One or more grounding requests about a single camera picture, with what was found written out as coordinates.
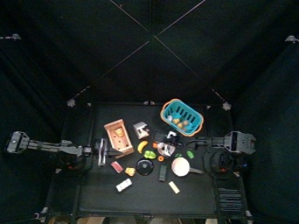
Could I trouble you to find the white toy rice pack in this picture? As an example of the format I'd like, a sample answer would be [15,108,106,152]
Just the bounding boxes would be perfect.
[115,178,135,193]

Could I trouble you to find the wooden toy box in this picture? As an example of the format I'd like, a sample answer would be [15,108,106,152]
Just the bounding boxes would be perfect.
[103,118,137,159]

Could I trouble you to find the red toy food pack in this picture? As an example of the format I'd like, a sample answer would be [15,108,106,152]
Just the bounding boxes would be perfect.
[110,160,126,174]

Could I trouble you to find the yellow toy banana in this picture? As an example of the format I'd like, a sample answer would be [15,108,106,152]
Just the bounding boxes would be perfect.
[137,140,150,154]

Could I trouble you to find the grey white toy cube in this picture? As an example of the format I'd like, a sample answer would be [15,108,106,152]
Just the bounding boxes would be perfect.
[133,121,153,140]

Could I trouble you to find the green toy pepper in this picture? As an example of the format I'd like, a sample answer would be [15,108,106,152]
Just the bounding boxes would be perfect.
[143,150,159,160]

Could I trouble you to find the yellow toy cheese wedge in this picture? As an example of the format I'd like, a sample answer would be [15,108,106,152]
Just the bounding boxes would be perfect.
[125,166,137,178]

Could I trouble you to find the toy frying pan white inside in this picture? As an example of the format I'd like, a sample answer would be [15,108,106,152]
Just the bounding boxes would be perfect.
[171,157,205,178]

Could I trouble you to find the dark green toy block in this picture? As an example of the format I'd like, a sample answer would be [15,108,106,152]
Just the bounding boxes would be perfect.
[158,164,170,183]

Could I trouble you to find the teal basket with orange rim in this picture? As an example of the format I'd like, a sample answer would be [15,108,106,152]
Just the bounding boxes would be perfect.
[159,98,206,137]

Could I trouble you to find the pale yellow toy butter stick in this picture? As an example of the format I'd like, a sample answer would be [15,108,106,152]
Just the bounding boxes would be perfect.
[167,180,182,195]

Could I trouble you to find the white label on table edge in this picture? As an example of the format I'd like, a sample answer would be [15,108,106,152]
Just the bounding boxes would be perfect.
[217,187,243,212]

